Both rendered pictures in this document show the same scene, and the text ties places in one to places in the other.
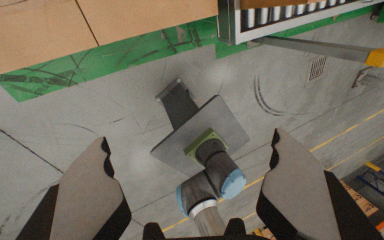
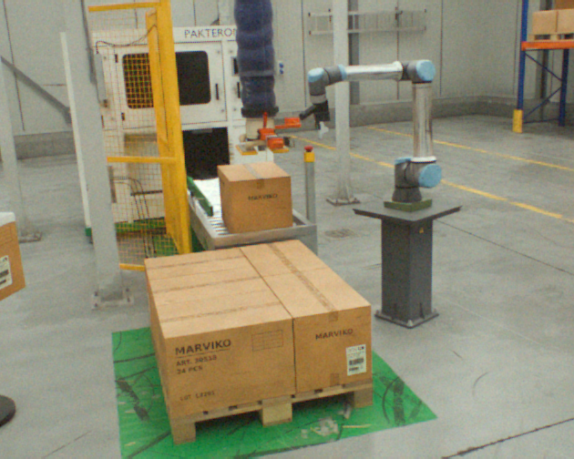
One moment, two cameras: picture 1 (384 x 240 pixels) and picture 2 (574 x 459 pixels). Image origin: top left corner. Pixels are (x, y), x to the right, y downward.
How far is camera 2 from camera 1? 366 cm
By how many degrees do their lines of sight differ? 59
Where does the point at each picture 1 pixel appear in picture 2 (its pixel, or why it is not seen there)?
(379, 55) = (308, 156)
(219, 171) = (398, 171)
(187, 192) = (416, 173)
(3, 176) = not seen: outside the picture
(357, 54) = (309, 168)
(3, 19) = (317, 286)
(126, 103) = (424, 348)
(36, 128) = (487, 414)
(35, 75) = (391, 400)
